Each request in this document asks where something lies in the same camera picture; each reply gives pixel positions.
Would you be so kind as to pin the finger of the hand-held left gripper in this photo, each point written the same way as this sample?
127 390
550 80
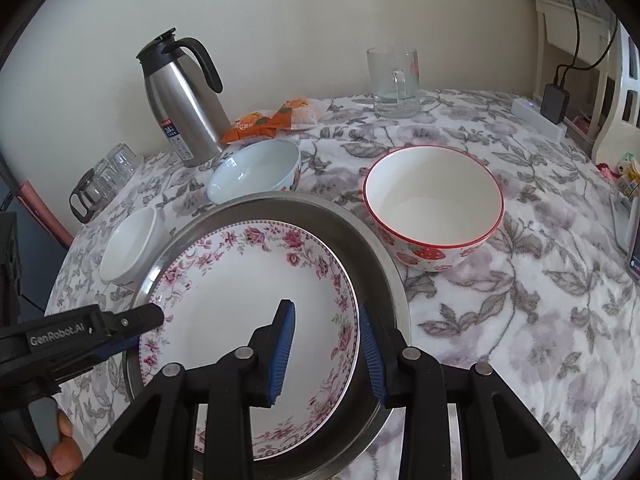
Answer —
120 346
140 317

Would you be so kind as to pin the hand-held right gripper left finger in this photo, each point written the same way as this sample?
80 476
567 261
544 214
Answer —
282 355

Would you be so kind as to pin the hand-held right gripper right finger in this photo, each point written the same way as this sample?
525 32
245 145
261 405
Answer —
372 360

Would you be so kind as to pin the pink floral round plate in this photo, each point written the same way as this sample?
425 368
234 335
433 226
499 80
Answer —
220 300

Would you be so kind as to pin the stainless steel basin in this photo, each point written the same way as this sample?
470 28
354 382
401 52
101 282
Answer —
370 255

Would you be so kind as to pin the pale blue bowl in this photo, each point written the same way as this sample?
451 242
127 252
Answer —
250 170

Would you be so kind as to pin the person's left hand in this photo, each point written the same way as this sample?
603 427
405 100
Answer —
67 455

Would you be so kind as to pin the white square bowl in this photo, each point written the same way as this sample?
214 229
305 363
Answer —
130 245

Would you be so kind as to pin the pink board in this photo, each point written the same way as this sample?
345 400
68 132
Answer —
45 215

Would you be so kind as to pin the small clear glass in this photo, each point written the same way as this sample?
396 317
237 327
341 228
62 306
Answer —
124 159
107 177

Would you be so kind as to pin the strawberry print bowl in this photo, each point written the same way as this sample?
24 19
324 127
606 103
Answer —
430 200

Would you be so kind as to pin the stainless steel thermos jug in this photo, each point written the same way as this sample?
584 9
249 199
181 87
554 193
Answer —
180 105

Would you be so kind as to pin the orange snack packet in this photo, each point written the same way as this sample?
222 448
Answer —
245 127
295 112

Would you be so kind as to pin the clear glass mug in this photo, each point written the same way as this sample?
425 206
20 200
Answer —
392 85

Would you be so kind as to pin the dark phone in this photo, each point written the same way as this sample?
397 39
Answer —
635 257

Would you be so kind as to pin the white power strip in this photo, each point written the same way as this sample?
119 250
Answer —
535 117

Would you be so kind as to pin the small colourful trinkets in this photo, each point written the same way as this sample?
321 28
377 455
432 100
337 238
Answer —
625 172

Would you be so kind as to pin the black power adapter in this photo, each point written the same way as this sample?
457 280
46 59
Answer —
554 102

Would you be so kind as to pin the white shelf unit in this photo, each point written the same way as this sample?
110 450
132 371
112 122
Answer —
565 35

